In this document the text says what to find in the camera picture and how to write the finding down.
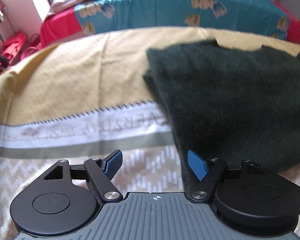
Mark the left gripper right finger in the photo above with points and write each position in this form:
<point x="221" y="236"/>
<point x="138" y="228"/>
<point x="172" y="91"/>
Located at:
<point x="211" y="174"/>

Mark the red bag on floor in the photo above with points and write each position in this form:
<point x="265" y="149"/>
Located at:
<point x="16" y="48"/>

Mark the blue floral blanket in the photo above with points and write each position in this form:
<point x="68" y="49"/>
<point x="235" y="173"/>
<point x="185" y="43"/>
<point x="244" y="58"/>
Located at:
<point x="262" y="17"/>

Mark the pinkish cloth on bed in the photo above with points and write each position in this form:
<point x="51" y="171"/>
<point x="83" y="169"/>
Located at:
<point x="70" y="0"/>

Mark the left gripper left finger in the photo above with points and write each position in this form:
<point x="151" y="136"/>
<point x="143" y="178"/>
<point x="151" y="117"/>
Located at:
<point x="98" y="174"/>

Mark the red blanket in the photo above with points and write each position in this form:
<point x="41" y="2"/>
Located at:
<point x="61" y="27"/>

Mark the beige yellow patterned quilt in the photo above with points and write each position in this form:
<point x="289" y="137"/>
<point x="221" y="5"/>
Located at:
<point x="85" y="98"/>

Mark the dark green knit garment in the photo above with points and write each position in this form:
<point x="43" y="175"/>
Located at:
<point x="229" y="104"/>

